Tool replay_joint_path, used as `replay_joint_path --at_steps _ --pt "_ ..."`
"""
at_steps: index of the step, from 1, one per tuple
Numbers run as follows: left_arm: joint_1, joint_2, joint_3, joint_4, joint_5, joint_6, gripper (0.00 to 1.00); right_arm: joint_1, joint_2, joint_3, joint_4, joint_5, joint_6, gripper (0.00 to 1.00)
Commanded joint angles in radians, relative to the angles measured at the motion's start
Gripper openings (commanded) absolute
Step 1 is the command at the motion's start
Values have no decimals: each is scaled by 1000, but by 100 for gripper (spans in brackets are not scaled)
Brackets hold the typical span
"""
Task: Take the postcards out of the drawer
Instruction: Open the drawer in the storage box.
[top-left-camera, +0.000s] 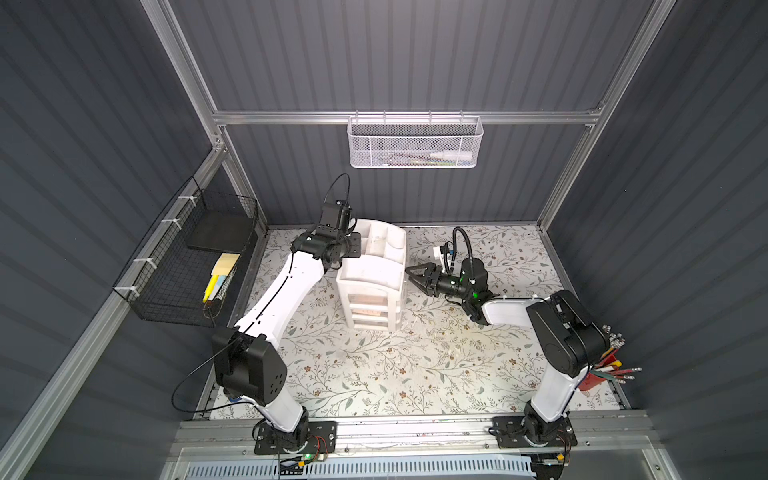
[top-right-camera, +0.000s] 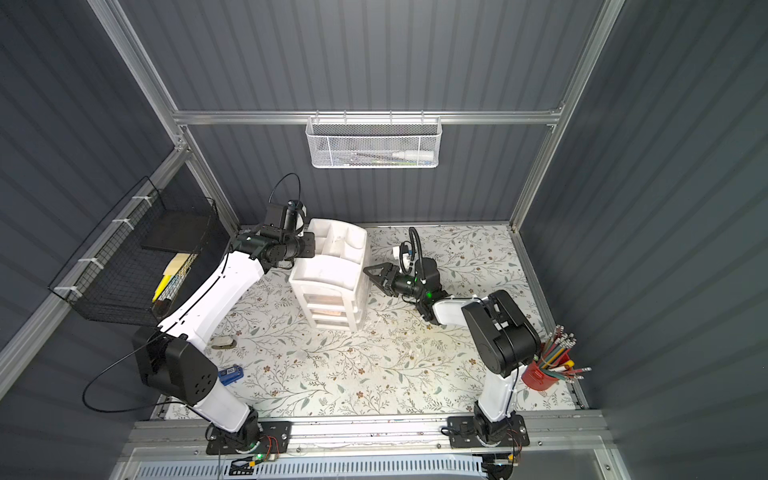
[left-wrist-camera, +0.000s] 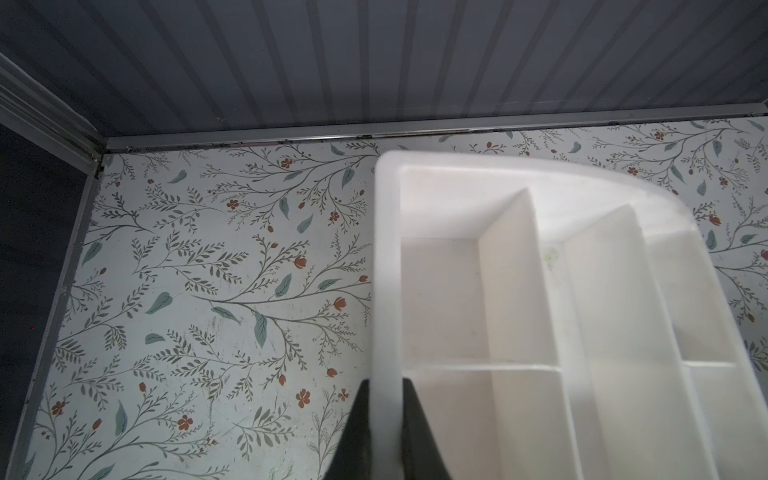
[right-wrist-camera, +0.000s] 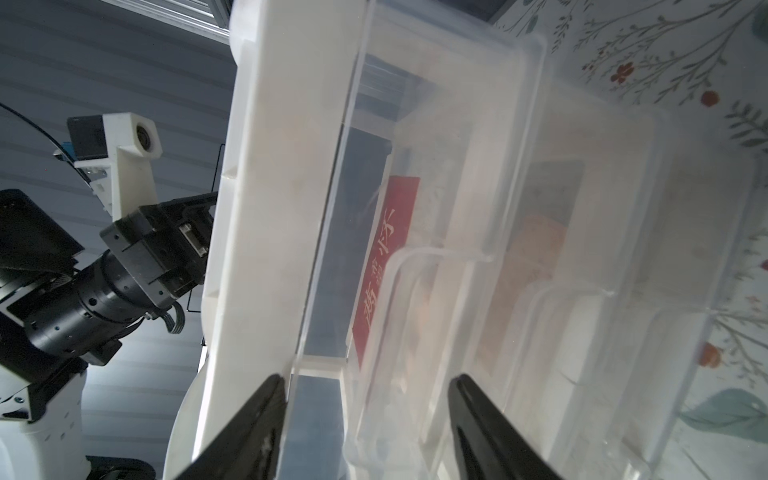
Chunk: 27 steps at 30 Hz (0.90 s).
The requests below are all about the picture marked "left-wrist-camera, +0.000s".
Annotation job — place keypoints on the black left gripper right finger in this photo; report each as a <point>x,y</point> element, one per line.
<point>420,454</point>

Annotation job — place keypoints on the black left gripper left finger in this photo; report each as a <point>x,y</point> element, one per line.
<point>352,458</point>

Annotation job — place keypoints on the white plastic drawer organizer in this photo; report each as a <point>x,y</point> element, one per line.
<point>558,321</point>

